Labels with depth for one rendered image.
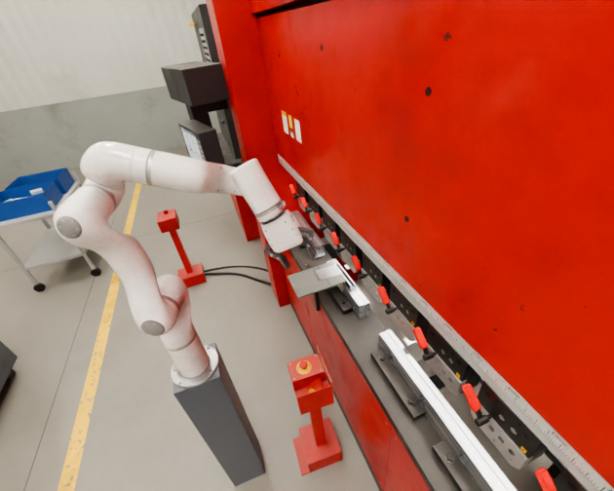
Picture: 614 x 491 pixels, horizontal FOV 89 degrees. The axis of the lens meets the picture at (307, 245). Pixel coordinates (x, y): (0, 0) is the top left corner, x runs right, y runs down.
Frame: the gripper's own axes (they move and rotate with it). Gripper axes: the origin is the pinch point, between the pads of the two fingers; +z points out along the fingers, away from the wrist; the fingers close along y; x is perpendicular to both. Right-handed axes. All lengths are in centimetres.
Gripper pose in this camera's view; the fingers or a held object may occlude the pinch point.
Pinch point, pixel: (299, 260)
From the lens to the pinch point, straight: 92.6
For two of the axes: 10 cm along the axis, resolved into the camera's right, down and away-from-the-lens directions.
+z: 4.8, 8.2, 3.1
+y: -8.5, 3.5, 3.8
